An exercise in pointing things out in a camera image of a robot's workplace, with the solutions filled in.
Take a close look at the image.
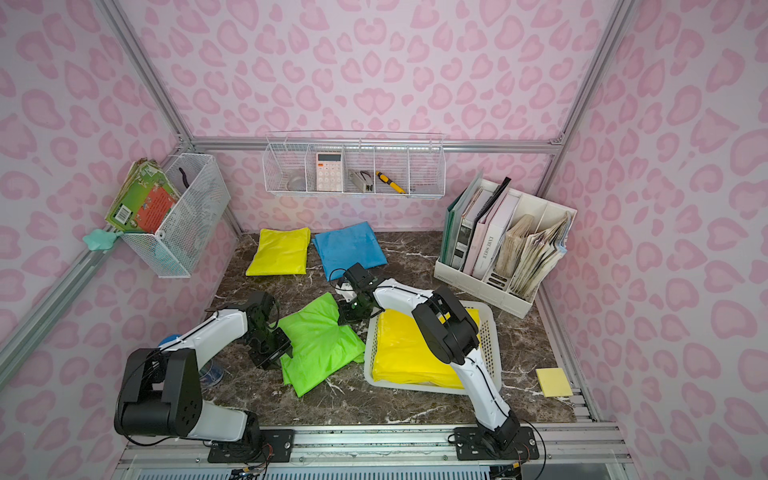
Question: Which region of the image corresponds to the blue raincoat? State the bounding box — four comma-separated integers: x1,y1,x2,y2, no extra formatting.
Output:
312,222,387,281

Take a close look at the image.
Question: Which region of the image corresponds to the green raincoat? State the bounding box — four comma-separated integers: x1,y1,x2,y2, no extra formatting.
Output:
279,293,365,397

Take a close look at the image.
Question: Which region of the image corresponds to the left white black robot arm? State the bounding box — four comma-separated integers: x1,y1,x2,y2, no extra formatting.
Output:
114,291,292,453

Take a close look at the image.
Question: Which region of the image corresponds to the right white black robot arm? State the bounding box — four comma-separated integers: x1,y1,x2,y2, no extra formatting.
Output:
334,263,520,457

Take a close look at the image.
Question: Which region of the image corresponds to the lime yellow folded raincoat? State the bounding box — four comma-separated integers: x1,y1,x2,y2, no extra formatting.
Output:
245,228,311,277

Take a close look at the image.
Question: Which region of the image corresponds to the blue lidded jar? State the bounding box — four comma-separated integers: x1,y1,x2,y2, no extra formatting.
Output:
158,334,224,391

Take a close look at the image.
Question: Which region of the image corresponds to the grey stapler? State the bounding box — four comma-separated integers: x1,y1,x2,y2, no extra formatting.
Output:
348,170,375,193

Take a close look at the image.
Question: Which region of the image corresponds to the yellow black utility knife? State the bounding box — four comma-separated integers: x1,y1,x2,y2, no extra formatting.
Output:
376,171,406,194

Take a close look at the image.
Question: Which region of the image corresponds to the green file folder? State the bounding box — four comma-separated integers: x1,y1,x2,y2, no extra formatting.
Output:
439,171,483,265

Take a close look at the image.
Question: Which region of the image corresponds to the pink white calculator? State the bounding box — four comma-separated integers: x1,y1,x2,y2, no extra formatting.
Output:
316,152,344,192

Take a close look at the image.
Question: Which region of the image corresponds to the white desktop file organizer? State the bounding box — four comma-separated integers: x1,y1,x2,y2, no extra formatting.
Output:
434,175,576,317

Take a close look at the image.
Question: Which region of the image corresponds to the stack of beige papers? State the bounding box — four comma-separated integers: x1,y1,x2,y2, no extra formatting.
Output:
494,212,573,301

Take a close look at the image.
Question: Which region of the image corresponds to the green red booklet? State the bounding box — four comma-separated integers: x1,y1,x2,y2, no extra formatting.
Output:
105,158,180,234

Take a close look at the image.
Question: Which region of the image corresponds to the yellow sticky note pad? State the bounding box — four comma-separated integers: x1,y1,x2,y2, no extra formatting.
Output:
536,368,573,398

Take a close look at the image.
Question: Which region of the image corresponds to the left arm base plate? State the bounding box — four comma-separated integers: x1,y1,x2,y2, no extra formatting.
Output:
207,428,295,465

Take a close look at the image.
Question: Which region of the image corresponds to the white wire wall shelf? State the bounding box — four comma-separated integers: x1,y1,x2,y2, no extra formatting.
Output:
262,131,447,199

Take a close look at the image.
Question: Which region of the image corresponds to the white mesh wall basket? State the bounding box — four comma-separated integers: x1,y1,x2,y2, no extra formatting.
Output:
122,153,231,278

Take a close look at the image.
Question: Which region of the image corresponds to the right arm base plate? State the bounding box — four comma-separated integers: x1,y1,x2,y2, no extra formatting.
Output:
447,427,540,463

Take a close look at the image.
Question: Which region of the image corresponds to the mint green wall hook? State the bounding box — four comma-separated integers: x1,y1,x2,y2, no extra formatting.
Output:
82,229,123,251

